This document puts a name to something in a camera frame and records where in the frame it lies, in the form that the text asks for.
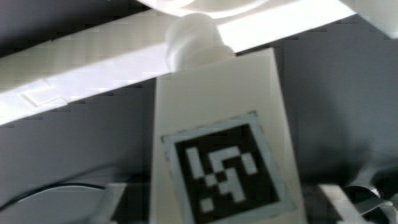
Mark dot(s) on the white stool leg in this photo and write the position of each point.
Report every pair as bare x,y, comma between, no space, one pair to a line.
225,179

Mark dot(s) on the white U-shaped fence wall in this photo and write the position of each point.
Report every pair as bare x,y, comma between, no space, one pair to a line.
159,42

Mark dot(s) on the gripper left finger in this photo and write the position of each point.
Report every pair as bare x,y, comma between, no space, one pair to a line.
124,207

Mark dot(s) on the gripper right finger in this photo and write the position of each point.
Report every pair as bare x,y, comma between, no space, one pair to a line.
339,205

